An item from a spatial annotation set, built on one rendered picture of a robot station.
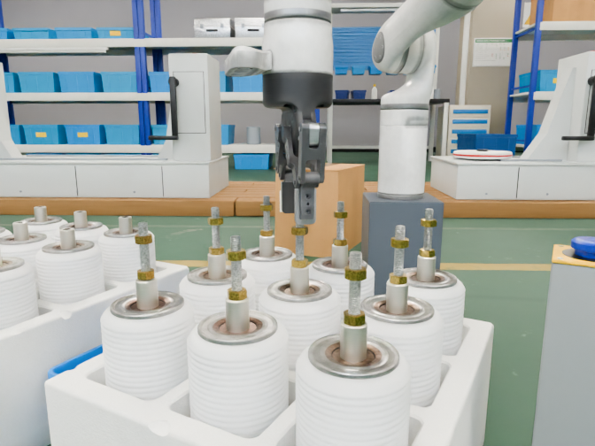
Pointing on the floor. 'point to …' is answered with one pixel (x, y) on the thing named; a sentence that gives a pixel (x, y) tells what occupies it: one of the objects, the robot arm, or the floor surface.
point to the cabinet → (462, 124)
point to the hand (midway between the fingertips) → (297, 206)
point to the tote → (500, 142)
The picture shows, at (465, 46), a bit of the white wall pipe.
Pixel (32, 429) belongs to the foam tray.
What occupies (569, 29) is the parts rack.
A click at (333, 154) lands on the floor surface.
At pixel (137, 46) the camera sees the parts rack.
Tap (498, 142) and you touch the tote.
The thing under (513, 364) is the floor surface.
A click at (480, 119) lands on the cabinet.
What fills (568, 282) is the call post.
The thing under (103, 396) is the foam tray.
